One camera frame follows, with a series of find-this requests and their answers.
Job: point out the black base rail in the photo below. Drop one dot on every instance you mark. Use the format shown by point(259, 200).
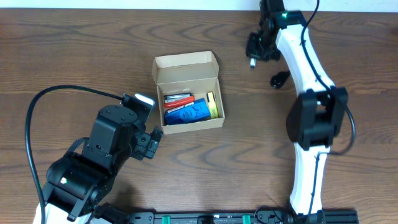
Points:
point(257, 217)

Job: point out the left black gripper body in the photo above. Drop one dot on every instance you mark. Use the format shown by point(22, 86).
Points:
point(147, 144)

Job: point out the blue plastic case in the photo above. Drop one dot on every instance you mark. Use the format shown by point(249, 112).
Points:
point(190, 114)

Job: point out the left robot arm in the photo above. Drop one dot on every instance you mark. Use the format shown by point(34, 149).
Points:
point(85, 174)

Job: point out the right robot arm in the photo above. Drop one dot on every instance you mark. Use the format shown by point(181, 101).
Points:
point(317, 113)

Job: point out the blue capped white marker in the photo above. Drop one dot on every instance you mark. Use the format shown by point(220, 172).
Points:
point(178, 108)

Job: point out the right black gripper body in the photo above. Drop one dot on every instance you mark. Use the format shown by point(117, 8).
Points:
point(259, 50)

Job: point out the black cone glue bottle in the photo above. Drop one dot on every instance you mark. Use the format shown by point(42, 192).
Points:
point(277, 81)

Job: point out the brown cardboard box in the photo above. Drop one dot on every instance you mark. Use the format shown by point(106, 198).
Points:
point(195, 73)

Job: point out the black capped white marker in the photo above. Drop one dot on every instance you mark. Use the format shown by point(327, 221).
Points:
point(252, 63)

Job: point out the yellow highlighter pen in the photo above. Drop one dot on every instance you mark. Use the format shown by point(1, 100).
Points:
point(212, 105)

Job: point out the red and black utility knife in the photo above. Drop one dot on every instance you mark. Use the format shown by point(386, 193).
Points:
point(173, 101)

